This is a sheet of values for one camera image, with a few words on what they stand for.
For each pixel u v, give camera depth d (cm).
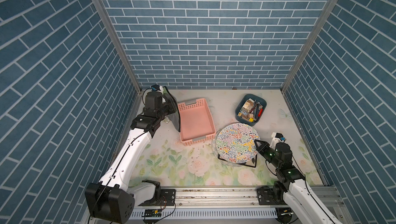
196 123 102
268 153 73
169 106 68
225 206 72
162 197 73
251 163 82
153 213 72
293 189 57
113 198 37
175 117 74
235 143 87
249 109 106
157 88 66
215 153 87
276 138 76
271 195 73
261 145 76
